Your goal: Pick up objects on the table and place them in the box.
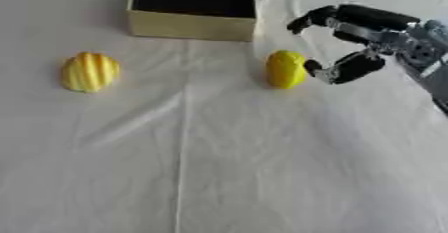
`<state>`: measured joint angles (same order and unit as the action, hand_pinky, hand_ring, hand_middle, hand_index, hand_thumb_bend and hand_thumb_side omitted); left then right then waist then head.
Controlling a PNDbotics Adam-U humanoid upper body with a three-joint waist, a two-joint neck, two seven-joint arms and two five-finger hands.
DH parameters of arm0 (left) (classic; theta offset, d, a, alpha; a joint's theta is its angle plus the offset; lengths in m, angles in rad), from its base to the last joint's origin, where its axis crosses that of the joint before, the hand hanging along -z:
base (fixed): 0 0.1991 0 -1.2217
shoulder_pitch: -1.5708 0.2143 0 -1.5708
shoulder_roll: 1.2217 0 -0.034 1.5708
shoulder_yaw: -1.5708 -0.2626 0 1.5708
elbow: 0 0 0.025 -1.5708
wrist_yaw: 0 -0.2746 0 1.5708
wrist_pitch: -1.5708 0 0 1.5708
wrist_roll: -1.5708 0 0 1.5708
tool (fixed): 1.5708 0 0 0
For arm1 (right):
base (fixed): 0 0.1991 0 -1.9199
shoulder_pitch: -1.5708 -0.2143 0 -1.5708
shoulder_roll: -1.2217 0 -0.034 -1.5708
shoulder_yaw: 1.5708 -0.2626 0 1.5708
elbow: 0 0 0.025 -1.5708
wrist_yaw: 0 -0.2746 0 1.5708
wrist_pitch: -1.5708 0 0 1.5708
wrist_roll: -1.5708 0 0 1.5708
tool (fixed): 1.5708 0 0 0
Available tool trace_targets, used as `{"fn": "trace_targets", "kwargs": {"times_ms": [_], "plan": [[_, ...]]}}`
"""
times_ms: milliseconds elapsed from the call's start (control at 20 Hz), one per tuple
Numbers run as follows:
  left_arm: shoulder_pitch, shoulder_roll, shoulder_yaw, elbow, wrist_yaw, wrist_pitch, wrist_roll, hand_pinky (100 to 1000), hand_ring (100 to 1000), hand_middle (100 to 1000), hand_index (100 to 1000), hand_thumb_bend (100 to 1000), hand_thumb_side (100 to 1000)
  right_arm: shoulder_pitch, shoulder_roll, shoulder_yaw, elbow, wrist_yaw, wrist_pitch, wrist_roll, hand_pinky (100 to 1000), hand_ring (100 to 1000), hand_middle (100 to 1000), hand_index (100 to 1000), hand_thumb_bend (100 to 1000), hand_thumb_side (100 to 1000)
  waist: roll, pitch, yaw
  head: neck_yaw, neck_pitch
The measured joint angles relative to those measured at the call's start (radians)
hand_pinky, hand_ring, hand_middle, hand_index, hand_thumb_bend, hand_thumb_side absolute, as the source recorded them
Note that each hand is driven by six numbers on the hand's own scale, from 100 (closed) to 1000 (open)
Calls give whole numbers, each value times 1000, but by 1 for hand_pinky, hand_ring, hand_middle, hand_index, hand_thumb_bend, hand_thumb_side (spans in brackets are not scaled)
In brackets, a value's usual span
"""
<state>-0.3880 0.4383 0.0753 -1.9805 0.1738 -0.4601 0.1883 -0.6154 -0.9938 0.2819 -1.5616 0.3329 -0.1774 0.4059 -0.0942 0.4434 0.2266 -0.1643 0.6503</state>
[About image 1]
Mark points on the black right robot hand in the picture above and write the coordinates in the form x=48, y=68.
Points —
x=373, y=18

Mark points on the ridged yellow toy fruit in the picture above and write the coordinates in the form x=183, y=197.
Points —
x=90, y=72

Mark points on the tan cardboard box black inside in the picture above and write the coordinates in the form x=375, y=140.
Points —
x=192, y=8

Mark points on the smooth yellow toy fruit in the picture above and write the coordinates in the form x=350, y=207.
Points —
x=286, y=69

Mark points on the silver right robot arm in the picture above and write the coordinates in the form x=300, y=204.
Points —
x=429, y=57

